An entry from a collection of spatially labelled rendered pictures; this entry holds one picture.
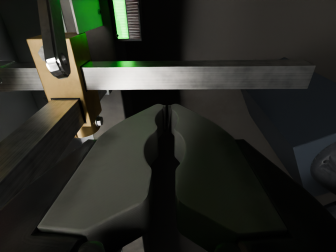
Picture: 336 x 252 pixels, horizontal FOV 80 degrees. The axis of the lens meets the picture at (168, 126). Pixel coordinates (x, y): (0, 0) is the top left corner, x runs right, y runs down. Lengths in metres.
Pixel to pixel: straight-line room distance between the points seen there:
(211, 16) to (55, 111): 0.92
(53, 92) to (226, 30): 0.92
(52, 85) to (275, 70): 0.27
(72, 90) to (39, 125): 0.07
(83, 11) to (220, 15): 0.84
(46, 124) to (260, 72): 0.25
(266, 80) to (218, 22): 0.82
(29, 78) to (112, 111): 0.17
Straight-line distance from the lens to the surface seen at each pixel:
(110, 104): 0.42
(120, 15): 0.37
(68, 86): 0.28
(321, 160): 0.73
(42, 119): 0.25
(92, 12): 0.34
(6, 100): 0.53
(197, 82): 0.26
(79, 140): 0.61
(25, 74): 0.32
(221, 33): 1.10
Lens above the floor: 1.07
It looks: 58 degrees down
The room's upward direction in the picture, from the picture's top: 178 degrees counter-clockwise
